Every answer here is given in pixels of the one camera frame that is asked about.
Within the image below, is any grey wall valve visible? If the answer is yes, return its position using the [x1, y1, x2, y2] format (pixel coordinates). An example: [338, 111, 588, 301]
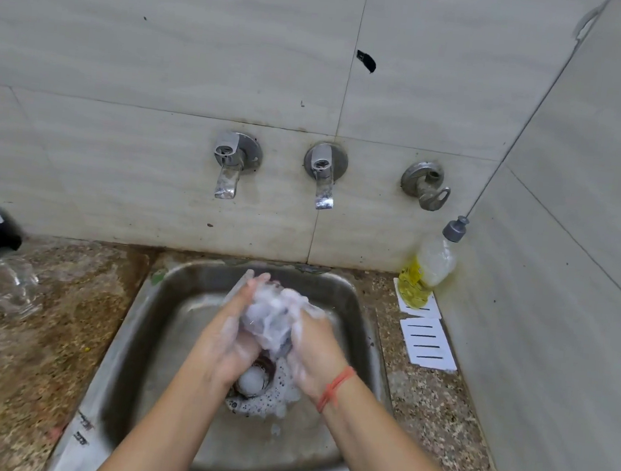
[396, 157, 456, 215]

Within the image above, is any stainless steel sink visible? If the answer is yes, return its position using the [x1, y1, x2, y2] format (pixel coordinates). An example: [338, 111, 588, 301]
[45, 240, 411, 471]

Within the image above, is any yellow dish soap bottle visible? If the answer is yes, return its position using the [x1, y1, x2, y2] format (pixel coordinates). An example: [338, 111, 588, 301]
[394, 208, 472, 317]

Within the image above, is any person's right forearm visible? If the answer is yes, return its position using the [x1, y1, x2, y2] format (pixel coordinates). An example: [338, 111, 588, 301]
[314, 374, 516, 471]

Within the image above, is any metal sink drain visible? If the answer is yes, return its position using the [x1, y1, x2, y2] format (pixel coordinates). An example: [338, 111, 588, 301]
[222, 349, 307, 427]

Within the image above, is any person's right hand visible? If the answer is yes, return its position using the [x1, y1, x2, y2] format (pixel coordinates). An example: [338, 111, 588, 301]
[268, 289, 364, 412]

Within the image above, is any person's left forearm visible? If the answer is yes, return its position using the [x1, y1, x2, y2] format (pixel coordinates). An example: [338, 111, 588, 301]
[92, 360, 234, 471]

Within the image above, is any orange wrist thread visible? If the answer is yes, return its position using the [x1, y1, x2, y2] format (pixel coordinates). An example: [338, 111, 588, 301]
[314, 363, 359, 418]

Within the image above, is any clear glass cup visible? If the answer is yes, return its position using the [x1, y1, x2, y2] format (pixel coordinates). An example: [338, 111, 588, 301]
[0, 254, 48, 324]
[235, 277, 329, 362]

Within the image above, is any person's left hand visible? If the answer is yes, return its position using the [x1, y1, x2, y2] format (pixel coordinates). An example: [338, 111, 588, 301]
[189, 264, 275, 397]

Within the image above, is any black tape piece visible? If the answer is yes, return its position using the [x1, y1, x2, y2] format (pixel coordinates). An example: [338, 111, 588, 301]
[353, 49, 379, 75]

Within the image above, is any chrome wall tap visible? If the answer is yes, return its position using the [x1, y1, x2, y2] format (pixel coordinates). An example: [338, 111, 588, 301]
[297, 140, 352, 214]
[207, 128, 267, 205]

